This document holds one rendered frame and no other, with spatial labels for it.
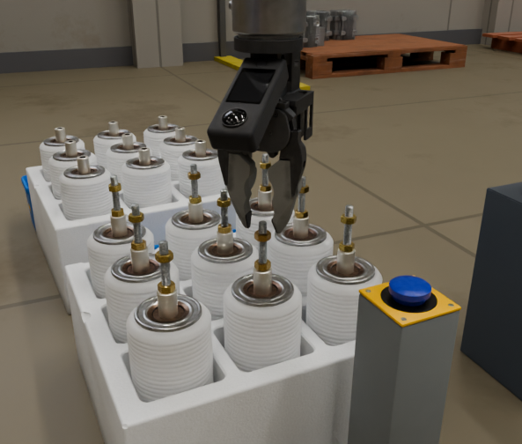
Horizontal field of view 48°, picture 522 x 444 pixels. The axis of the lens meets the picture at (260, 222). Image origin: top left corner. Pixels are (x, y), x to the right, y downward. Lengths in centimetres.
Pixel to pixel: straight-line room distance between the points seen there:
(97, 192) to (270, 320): 55
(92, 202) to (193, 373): 54
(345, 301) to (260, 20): 35
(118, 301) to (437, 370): 39
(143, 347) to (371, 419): 25
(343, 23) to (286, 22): 359
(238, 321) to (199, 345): 6
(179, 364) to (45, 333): 52
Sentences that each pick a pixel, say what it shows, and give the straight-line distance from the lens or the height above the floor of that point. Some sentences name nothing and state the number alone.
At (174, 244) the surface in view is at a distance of 89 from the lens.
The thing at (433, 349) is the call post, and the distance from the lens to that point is 60.
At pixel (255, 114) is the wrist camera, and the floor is 49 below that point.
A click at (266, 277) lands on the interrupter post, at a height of 27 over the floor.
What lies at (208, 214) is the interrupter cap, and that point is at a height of 25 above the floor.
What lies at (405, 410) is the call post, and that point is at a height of 21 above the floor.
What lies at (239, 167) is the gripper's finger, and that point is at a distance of 65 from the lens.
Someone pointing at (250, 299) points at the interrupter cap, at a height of 25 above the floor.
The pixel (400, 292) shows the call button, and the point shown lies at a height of 33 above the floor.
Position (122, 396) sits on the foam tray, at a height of 18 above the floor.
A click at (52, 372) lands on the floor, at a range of 105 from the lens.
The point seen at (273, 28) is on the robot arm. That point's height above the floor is 55.
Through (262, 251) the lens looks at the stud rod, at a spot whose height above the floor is 31.
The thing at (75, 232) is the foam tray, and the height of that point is 17.
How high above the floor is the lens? 61
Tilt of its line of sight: 24 degrees down
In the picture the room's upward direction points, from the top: straight up
